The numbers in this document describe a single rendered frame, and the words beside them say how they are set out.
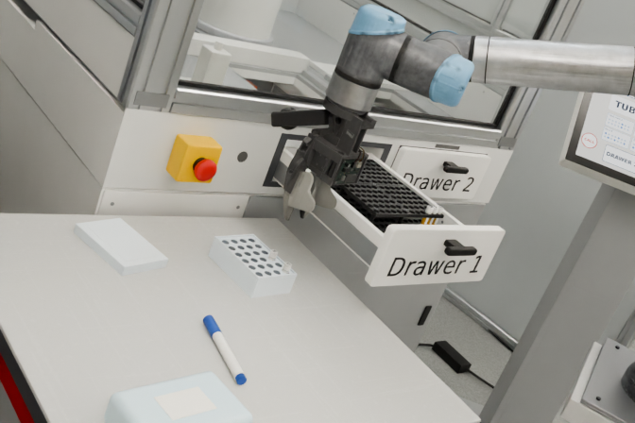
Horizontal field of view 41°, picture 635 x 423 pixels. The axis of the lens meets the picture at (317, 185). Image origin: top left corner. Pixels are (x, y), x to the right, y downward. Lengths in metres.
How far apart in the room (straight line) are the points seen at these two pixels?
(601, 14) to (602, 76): 1.83
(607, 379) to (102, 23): 1.07
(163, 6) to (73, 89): 0.30
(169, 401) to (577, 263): 1.56
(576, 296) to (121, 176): 1.39
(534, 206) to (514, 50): 1.94
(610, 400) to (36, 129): 1.15
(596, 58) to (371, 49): 0.35
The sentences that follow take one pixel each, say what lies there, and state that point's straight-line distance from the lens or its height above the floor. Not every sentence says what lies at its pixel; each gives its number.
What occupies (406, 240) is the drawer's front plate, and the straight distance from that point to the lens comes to 1.39.
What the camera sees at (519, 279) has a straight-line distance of 3.33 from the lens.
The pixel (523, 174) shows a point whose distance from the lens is 3.30.
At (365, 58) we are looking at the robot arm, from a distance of 1.26.
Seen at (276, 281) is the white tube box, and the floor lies 0.79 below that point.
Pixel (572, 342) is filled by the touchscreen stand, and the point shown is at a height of 0.47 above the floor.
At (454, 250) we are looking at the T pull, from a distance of 1.43.
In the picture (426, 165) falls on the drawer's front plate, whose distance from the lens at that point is 1.85.
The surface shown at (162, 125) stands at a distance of 1.44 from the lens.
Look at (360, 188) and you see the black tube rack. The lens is 1.55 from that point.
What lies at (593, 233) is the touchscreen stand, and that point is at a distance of 2.35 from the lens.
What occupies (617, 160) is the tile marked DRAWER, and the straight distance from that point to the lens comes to 2.21.
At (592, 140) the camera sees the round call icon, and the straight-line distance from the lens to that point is 2.20.
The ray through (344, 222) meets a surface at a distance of 1.46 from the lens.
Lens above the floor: 1.42
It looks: 20 degrees down
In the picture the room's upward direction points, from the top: 22 degrees clockwise
